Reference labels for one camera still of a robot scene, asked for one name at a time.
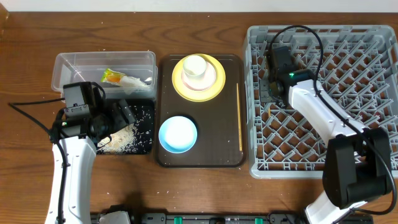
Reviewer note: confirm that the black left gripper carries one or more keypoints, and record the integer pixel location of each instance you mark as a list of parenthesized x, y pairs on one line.
[(125, 111)]

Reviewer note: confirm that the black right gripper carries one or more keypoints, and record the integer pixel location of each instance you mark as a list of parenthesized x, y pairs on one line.
[(263, 91)]

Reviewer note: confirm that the wooden chopstick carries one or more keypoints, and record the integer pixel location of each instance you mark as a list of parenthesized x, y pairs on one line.
[(239, 118), (269, 112)]

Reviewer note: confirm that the plastic wrapper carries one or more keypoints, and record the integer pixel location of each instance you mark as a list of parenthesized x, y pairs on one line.
[(122, 80)]

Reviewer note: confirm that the light blue bowl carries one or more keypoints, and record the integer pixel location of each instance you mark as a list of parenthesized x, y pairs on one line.
[(178, 134)]

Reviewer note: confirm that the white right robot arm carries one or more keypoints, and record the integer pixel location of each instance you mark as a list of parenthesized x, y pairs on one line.
[(357, 166)]

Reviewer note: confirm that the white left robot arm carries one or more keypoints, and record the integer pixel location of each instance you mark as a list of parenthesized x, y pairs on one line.
[(74, 150)]

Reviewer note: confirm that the grey plastic dishwasher rack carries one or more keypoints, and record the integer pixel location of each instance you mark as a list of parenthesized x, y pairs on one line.
[(357, 66)]

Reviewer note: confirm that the black tray bin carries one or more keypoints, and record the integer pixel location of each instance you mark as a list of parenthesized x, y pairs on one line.
[(144, 124)]

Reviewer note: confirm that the spilled rice pile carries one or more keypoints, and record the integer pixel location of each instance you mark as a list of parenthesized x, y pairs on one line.
[(124, 140)]

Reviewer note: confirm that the clear plastic bin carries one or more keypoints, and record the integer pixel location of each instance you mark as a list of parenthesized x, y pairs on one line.
[(138, 66)]

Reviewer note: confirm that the brown serving tray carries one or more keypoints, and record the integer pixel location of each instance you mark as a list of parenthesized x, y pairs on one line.
[(216, 120)]

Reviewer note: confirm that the yellow plate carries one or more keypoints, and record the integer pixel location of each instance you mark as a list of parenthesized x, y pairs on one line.
[(199, 96)]

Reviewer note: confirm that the pink bowl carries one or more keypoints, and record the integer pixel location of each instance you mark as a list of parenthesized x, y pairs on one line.
[(201, 83)]

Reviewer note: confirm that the cream cup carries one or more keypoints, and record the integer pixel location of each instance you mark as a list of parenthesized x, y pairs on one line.
[(194, 66)]

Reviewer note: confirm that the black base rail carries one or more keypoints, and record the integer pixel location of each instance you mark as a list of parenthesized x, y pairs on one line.
[(275, 218)]

